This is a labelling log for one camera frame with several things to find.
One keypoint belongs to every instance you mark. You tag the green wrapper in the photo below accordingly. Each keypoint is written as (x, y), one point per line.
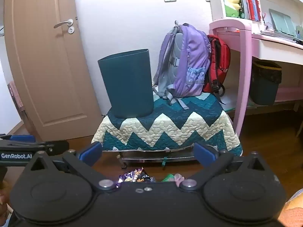
(168, 178)

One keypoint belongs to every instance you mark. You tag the teal bin with black bag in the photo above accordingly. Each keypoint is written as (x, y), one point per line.
(264, 85)

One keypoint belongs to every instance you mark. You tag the purple backpack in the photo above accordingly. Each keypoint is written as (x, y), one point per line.
(189, 59)

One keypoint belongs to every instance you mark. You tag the pink mesh pouf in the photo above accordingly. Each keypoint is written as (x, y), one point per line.
(179, 178)

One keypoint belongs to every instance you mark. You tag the green yellow plush toy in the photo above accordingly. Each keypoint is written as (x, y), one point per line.
(232, 4)

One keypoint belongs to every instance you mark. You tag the purple flame snack packet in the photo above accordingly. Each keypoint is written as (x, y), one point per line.
(135, 176)

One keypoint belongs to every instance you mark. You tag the white bookshelf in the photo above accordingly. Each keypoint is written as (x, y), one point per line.
(216, 0)

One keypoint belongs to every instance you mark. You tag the low metal table frame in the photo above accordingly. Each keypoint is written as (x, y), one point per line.
(146, 160)

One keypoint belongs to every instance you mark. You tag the red backpack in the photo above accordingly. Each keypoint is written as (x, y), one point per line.
(219, 63)

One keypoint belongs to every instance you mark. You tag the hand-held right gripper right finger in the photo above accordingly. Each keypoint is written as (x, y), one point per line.
(203, 155)

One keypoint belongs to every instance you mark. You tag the pink desk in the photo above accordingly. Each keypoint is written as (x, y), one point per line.
(243, 52)

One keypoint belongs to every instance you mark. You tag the person's left hand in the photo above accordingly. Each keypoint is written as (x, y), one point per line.
(2, 199)

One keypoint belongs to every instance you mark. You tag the orange patterned cloth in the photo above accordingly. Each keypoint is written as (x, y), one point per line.
(294, 208)

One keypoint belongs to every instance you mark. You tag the teal zigzag quilt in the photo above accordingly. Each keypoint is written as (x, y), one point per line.
(170, 125)

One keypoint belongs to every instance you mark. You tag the stack of papers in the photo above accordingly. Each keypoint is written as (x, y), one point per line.
(277, 34)

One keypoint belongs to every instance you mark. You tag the row of red books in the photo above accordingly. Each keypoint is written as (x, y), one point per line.
(252, 0)

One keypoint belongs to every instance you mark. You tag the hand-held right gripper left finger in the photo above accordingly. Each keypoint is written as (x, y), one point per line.
(91, 153)

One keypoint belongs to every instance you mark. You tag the pale green board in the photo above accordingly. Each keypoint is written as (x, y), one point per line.
(281, 22)

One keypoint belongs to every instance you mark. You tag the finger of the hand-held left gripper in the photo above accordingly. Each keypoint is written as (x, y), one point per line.
(56, 147)
(22, 138)

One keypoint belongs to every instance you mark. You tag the beige wooden door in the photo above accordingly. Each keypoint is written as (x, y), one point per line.
(42, 75)

